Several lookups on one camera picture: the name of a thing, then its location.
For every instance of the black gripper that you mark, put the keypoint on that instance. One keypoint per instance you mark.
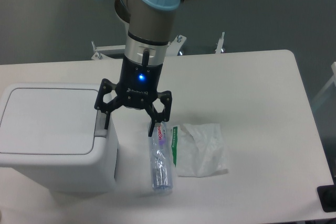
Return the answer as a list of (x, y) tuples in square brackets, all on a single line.
[(139, 85)]

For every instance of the clear plastic bag green strip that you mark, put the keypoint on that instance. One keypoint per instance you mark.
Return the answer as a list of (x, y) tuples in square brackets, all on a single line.
[(198, 150)]

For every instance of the white push-lid trash can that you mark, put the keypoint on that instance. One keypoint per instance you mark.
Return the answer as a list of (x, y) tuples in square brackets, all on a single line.
[(51, 133)]

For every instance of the clear plastic water bottle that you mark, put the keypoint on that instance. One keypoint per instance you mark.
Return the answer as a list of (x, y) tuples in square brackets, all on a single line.
[(160, 162)]

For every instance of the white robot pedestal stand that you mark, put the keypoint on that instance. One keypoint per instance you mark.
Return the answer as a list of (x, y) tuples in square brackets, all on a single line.
[(175, 48)]

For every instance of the black device table corner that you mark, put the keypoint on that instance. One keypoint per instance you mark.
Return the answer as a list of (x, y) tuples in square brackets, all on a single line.
[(327, 197)]

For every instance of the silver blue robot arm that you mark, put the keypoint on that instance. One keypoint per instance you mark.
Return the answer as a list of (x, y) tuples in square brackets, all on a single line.
[(149, 28)]

